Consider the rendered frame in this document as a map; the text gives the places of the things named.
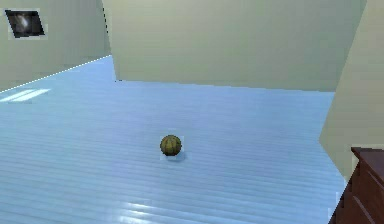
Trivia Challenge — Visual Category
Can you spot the reddish brown chest of drawers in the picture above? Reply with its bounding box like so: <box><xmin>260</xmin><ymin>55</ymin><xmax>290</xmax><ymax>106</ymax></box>
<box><xmin>328</xmin><ymin>146</ymin><xmax>384</xmax><ymax>224</ymax></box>

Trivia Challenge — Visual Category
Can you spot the olive brown ball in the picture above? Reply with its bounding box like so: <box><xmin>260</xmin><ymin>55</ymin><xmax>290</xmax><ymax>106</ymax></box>
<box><xmin>159</xmin><ymin>134</ymin><xmax>183</xmax><ymax>157</ymax></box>

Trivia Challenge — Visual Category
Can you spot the dark framed wall picture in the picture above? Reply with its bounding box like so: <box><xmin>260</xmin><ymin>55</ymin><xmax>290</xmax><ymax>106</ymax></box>
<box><xmin>4</xmin><ymin>9</ymin><xmax>46</xmax><ymax>39</ymax></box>

